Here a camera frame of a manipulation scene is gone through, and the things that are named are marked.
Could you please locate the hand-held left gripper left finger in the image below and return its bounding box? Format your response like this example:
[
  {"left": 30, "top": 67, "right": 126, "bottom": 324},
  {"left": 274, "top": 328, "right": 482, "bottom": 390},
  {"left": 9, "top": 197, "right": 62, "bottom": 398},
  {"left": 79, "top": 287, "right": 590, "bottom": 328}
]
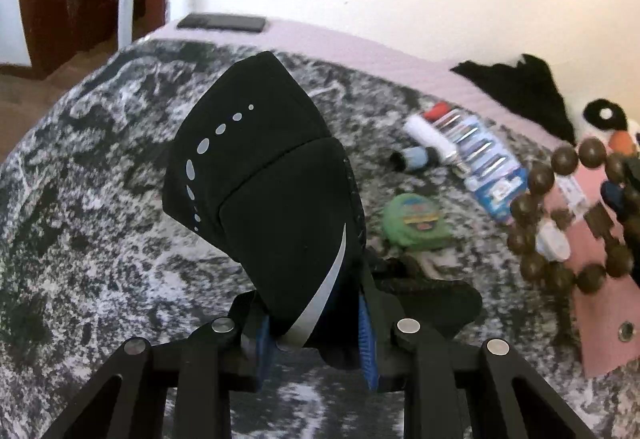
[{"left": 45, "top": 291, "right": 277, "bottom": 439}]

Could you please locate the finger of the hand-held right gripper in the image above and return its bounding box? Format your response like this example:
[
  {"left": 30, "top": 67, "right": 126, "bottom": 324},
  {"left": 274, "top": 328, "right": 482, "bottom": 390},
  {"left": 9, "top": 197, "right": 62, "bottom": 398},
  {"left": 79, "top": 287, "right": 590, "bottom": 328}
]
[{"left": 600, "top": 179, "right": 640, "bottom": 226}]

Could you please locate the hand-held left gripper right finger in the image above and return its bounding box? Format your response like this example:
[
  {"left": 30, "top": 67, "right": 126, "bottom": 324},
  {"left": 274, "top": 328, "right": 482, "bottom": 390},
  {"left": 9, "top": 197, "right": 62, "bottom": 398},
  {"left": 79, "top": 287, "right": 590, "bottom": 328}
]
[{"left": 356, "top": 264, "right": 598, "bottom": 439}]

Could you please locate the brown wooden bead bracelet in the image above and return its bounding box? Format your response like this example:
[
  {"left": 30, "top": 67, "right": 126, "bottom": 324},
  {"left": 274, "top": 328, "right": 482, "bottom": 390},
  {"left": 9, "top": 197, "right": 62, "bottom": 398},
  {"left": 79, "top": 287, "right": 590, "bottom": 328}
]
[{"left": 506, "top": 137, "right": 640, "bottom": 296}]

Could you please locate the pink cardboard box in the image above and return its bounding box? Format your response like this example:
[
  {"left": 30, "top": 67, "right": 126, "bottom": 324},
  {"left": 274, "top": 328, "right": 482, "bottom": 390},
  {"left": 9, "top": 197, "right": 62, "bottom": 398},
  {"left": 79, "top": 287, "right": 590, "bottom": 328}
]
[{"left": 541, "top": 158, "right": 640, "bottom": 379}]

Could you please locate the black cap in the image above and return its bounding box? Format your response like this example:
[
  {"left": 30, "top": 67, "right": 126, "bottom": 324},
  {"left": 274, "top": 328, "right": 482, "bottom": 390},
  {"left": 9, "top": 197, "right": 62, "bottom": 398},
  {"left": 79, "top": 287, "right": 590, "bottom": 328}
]
[{"left": 161, "top": 50, "right": 368, "bottom": 372}]

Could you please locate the white round lid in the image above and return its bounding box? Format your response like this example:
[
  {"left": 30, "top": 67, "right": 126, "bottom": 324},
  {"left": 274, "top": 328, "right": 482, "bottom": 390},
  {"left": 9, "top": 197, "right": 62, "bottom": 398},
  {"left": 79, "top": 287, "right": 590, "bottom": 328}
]
[{"left": 536, "top": 220, "right": 572, "bottom": 264}]

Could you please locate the black and white plush toy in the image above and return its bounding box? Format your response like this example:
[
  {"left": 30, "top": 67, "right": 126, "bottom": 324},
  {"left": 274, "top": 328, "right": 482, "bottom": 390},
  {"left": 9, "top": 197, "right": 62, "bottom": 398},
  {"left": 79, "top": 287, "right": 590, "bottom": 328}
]
[{"left": 581, "top": 99, "right": 640, "bottom": 156}]

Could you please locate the battery blister pack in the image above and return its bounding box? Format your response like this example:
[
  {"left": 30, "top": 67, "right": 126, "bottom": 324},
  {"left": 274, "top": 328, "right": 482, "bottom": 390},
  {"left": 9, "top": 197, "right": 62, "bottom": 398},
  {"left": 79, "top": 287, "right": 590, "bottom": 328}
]
[{"left": 434, "top": 110, "right": 532, "bottom": 226}]

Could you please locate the green tape measure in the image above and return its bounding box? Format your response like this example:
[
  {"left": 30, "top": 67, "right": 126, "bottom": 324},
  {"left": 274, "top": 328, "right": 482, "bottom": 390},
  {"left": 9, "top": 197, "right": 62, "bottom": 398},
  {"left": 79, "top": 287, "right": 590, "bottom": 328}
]
[{"left": 381, "top": 193, "right": 452, "bottom": 251}]

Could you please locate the black cloth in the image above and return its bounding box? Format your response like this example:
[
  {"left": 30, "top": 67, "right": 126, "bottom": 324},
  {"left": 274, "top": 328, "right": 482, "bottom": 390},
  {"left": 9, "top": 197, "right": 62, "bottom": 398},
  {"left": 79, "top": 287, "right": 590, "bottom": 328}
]
[{"left": 449, "top": 53, "right": 577, "bottom": 144}]

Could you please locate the small blue bottle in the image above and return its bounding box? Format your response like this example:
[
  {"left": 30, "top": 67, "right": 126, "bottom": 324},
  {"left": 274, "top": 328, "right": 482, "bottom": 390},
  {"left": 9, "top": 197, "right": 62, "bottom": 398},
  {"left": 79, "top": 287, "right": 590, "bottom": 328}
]
[{"left": 390, "top": 146, "right": 437, "bottom": 173}]

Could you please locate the white tube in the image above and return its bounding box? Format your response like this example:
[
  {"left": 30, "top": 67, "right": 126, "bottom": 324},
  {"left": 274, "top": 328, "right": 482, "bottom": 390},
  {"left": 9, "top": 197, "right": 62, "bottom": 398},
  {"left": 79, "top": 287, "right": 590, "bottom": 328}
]
[{"left": 404, "top": 114, "right": 458, "bottom": 164}]

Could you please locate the pink bed sheet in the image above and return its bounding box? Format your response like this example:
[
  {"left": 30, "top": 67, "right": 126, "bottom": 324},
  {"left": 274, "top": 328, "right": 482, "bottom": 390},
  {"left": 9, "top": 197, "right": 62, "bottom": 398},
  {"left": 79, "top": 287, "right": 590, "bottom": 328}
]
[{"left": 162, "top": 15, "right": 568, "bottom": 142}]

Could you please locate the black smartphone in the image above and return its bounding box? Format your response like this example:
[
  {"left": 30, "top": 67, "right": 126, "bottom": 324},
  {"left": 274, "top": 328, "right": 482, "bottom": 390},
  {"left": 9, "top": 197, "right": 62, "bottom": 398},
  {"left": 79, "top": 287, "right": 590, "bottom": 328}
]
[{"left": 176, "top": 12, "right": 269, "bottom": 36}]

